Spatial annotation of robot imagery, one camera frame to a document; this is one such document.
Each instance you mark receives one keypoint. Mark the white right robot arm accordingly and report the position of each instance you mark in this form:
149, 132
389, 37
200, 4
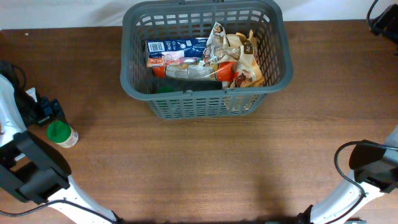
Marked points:
373, 173

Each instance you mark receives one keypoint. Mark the beige coffee pouch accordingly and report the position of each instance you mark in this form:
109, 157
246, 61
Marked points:
247, 76

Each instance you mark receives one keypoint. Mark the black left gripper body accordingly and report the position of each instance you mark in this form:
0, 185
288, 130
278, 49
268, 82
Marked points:
33, 110

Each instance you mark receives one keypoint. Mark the orange spaghetti pack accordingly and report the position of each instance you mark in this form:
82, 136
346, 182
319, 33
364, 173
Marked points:
221, 72

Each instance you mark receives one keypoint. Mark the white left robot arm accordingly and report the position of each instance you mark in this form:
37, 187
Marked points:
33, 171

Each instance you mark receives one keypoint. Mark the grey plastic basket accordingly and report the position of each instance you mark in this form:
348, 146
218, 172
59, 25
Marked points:
159, 20

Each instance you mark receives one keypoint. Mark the green white cup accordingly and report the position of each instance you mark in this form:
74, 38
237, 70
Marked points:
62, 134

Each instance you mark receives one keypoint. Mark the beige brown snack pouch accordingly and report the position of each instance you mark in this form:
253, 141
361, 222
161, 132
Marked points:
222, 47

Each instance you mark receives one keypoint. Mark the blue tissue pack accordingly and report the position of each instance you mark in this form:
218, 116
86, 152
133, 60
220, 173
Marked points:
161, 53

